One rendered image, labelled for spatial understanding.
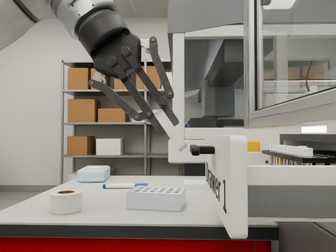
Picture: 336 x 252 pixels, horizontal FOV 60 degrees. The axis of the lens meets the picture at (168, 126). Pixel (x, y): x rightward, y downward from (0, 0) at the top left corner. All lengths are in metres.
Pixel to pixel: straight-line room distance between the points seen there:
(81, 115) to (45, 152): 1.03
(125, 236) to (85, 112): 3.87
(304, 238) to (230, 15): 1.02
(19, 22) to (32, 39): 4.89
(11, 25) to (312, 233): 0.56
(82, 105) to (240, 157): 4.16
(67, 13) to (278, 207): 0.39
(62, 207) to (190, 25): 0.94
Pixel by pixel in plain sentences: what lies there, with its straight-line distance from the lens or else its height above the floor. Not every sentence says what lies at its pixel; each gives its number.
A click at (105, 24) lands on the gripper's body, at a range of 0.46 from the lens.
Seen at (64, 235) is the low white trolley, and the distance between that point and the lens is 0.63.
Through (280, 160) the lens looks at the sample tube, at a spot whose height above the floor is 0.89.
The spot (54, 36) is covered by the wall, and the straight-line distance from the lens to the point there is 5.28.
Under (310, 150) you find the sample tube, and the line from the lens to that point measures 0.40.
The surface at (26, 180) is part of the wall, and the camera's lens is 5.29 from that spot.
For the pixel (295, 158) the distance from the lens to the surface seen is 0.42.
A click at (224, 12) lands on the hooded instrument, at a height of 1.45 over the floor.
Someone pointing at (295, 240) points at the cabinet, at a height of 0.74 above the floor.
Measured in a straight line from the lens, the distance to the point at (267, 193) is 0.35.
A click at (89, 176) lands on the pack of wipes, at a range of 1.06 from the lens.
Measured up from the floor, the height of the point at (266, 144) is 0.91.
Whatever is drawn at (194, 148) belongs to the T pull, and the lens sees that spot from 0.42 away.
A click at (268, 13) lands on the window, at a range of 0.81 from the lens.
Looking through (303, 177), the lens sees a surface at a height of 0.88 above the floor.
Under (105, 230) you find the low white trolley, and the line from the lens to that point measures 0.60.
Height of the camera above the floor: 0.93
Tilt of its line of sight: 1 degrees up
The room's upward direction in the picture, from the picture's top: straight up
